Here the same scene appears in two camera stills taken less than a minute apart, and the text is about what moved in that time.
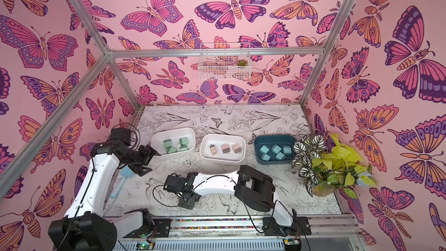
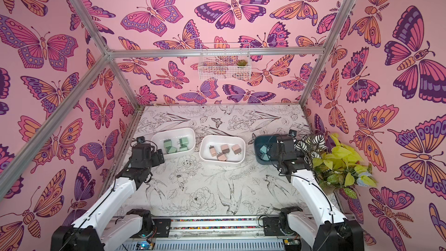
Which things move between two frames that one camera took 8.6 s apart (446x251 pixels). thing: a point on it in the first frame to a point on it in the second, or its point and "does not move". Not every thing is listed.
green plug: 171,149 does not move
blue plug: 265,149 does not move
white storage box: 218,139 does not move
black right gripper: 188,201 to 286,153
